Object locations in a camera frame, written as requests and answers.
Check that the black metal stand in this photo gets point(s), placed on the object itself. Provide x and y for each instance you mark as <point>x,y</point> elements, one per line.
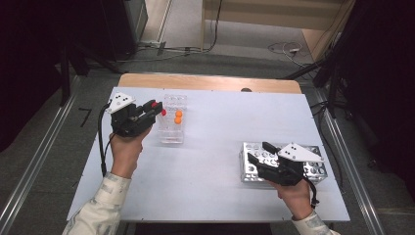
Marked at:
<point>332,81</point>
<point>66,75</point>

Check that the orange-capped test tube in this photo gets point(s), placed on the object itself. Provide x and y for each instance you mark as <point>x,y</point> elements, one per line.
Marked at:
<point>177,120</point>
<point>178,113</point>

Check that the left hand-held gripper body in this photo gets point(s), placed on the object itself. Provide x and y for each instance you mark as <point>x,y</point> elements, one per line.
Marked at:
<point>125,124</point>

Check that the metal tube rack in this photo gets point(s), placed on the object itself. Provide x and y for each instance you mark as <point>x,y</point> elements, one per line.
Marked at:
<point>314,169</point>

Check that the person's right hand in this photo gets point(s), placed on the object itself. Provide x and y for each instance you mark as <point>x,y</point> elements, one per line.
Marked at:
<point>295,199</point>

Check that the clear plastic tube rack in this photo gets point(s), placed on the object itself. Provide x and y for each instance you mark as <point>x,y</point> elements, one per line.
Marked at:
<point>174,133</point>

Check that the light wooden cabinet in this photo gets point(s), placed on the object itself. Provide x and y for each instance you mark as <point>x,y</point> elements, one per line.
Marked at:
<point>270,14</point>

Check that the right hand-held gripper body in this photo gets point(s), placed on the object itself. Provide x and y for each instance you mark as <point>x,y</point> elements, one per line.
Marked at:
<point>282,173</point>

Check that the person's left hand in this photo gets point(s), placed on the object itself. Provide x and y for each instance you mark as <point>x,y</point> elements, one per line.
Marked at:
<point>127,153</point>

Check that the dark cabinet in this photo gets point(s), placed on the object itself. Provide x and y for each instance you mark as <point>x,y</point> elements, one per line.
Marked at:
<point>124,26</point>

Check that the aluminium floor rail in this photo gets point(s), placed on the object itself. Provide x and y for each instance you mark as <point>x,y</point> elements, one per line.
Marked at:
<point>359,196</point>
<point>39,145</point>

